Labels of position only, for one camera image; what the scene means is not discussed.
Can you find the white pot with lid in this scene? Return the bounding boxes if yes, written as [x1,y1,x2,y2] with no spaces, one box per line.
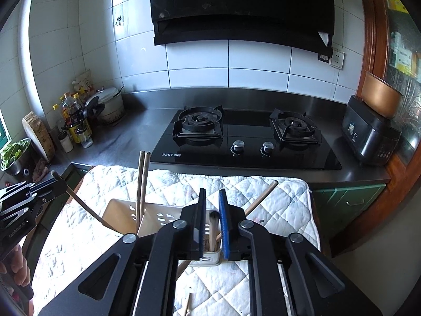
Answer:
[85,85,126,126]

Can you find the wooden glass-door cabinet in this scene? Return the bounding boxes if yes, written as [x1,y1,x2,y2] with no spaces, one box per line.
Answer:
[357,0,421,257]

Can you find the printed seasoning packet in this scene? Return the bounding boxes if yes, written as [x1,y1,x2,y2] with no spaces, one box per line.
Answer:
[73,69,95,95]

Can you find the black range hood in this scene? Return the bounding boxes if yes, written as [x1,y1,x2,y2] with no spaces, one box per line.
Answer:
[149,0,337,55]

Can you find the yellow label oil bottle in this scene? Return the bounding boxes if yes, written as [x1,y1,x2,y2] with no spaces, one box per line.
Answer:
[67,118,93,144]

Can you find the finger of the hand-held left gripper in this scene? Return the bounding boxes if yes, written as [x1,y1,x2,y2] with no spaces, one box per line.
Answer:
[0,178,67,202]
[0,184,68,228]

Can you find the black rice cooker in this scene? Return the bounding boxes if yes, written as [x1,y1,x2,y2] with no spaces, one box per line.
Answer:
[341,95,402,167]

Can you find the white wall outlet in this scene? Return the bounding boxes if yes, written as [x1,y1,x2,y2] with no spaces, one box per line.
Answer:
[330,50,346,70]

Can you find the yellow box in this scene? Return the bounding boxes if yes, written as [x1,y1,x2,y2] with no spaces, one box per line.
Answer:
[385,0,410,14]

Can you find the dark sauce bottle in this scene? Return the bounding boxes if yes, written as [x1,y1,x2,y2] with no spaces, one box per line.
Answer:
[62,92,84,130]

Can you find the person's left hand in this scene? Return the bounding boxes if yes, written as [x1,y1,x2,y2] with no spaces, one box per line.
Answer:
[0,246,33,301]

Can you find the green leafy vegetables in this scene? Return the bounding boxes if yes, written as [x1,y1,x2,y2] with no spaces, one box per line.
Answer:
[0,139,32,170]

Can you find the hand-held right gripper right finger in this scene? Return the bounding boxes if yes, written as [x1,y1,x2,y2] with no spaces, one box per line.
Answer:
[219,188,382,316]

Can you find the wall hook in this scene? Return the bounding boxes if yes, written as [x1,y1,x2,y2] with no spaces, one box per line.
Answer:
[113,5,126,27]

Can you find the steel kitchen counter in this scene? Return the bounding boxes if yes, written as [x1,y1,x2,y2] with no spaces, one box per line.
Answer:
[49,86,393,185]

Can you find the white quilted mat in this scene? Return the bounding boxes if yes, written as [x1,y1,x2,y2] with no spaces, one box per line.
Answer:
[31,165,322,316]

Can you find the copper inner pot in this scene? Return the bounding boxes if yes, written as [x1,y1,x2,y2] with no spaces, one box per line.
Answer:
[361,70,404,120]

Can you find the steel bowl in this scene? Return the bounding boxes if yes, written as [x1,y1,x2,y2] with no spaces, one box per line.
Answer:
[0,138,35,176]

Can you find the round wooden chopping board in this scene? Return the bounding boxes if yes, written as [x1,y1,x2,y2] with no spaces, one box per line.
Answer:
[22,111,56,164]

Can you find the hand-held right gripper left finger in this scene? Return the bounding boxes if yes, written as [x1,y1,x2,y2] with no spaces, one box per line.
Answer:
[38,187,208,316]

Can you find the white plastic utensil holder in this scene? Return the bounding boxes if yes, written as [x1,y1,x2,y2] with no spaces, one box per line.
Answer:
[101,198,221,267]

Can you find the black gas stove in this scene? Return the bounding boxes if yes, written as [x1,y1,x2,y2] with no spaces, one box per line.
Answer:
[152,105,343,172]

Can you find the green cabinet door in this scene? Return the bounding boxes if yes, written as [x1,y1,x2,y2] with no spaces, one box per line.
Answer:
[312,183,387,249]

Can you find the window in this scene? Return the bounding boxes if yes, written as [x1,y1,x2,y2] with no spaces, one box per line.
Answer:
[0,108,11,147]

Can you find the small white jar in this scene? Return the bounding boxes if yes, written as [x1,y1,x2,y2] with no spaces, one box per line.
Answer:
[58,131,74,154]

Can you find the brown rag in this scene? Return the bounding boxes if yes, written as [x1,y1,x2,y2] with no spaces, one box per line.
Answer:
[32,157,51,179]

